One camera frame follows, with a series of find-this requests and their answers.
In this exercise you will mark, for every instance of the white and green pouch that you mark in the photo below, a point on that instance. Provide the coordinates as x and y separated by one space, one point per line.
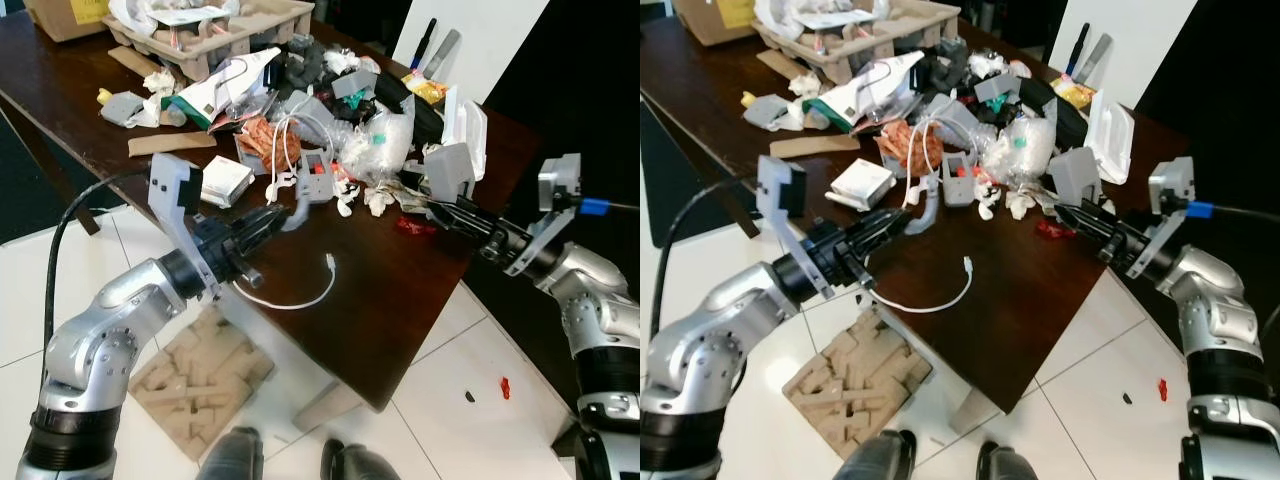
870 92
225 90

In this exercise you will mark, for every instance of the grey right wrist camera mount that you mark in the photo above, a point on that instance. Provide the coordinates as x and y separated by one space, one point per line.
1172 185
560 180

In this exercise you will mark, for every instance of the red foil wrapper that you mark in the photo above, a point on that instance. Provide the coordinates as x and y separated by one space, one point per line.
1055 230
413 228

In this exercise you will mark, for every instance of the white board panel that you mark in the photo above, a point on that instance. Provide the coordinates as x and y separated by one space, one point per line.
490 40
1140 40

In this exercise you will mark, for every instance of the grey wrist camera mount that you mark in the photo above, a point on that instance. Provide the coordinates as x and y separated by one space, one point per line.
1172 185
560 180
170 185
782 190

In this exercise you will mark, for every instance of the clear plastic bag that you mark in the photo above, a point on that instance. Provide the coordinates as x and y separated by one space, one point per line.
1020 150
380 145

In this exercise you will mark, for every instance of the crumpled black plastic piece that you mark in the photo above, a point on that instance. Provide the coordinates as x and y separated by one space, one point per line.
940 70
300 65

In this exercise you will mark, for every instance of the dark grey right robot foot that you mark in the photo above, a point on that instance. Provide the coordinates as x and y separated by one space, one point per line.
355 462
1005 462

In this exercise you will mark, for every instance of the black floor mat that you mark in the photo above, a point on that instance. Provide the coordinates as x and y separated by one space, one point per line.
30 190
680 200

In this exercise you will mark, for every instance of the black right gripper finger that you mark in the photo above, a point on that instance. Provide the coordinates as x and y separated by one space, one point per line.
1090 238
462 215
1090 220
463 232

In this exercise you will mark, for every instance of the dark grey left robot foot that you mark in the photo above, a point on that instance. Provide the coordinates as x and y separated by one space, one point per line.
878 457
232 455

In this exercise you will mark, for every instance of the white clamshell box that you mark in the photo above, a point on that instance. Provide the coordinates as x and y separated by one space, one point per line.
1112 135
465 130

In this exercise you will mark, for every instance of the small white box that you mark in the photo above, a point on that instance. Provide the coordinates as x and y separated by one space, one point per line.
862 185
225 180

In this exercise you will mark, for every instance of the dark grey robot foot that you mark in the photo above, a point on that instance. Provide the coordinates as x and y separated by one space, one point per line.
232 455
1005 462
355 462
878 457

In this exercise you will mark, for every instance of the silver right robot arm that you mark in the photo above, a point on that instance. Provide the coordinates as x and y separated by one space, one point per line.
600 300
1215 300

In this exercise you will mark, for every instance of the beige moulded pulp packaging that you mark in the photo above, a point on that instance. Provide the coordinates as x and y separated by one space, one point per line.
860 385
200 380

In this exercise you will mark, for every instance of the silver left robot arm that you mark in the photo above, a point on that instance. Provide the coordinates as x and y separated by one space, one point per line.
110 310
740 310

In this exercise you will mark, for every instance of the yellow snack packet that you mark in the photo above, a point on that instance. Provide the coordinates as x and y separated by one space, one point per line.
1073 93
425 90

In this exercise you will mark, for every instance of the grey plastic block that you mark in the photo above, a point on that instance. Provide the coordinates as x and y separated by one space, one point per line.
1075 172
450 170

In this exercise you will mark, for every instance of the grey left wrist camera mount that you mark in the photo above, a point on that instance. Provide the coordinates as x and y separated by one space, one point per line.
782 190
170 185

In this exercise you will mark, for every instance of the black plastic bag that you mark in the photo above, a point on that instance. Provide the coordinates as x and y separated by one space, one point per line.
400 100
1050 110

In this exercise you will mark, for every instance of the dark brown wooden table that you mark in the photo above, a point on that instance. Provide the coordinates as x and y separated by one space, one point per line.
380 300
1020 300

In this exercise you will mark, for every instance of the white plastic bag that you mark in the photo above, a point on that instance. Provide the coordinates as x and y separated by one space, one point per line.
150 12
790 15

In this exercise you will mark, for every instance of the brown cardboard box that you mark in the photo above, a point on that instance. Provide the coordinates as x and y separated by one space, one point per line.
710 20
65 15

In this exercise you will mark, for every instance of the beige pulp carton tray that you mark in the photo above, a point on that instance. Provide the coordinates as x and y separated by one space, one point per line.
860 55
215 50

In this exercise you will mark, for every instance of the orange net bag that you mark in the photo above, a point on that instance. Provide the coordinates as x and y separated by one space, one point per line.
268 145
905 148

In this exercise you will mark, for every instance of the grey box with red part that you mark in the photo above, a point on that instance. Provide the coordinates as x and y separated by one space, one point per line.
958 175
318 172

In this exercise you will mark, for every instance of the black marker pen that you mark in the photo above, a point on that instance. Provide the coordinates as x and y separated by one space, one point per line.
425 40
1078 45

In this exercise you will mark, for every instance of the grey part with green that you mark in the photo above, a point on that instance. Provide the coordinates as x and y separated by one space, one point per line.
997 88
355 85

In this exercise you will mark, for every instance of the brown cardboard strip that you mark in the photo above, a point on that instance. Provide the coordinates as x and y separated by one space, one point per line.
812 147
780 65
135 60
170 143

